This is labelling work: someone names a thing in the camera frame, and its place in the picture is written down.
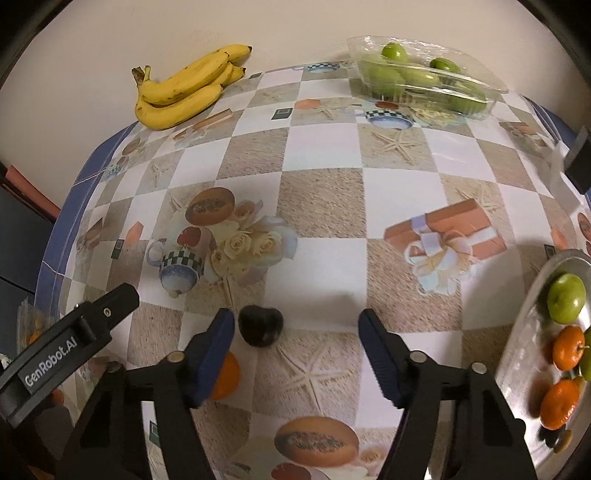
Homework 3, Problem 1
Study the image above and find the dark cabinet with red edge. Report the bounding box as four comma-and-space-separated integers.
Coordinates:
0, 159, 63, 308

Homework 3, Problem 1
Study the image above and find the black box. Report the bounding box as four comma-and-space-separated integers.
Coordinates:
563, 127, 591, 195

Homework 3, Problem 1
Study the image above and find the dark purple plum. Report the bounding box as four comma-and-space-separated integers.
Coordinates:
238, 305, 284, 347

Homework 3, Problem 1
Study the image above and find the yellow banana bunch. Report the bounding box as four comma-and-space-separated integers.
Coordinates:
131, 44, 253, 131

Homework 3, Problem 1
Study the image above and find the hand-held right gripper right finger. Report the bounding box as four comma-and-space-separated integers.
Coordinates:
359, 308, 539, 480

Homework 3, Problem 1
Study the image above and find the pile of small green apples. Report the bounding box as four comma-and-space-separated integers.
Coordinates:
360, 41, 488, 114

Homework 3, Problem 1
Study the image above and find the large orange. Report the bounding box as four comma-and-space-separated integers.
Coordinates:
210, 352, 242, 401

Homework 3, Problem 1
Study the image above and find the green mango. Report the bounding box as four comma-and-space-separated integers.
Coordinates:
578, 328, 591, 381

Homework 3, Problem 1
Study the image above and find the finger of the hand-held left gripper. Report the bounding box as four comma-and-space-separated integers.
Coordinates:
62, 284, 140, 332

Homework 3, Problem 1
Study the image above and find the clear plastic bag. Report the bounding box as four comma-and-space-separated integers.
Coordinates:
16, 298, 49, 347

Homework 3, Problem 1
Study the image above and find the clear plastic container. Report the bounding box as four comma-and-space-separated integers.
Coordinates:
346, 36, 510, 121

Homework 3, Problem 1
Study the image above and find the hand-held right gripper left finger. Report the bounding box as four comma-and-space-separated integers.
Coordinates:
55, 308, 236, 480

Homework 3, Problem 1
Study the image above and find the checkered printed tablecloth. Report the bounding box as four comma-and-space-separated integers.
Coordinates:
34, 62, 591, 480

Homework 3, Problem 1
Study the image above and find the silver metal tray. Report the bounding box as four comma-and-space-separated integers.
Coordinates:
494, 249, 591, 472

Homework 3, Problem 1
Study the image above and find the small orange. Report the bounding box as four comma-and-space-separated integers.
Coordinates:
553, 325, 586, 371

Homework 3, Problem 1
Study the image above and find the round green apple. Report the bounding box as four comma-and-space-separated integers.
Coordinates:
547, 274, 587, 324

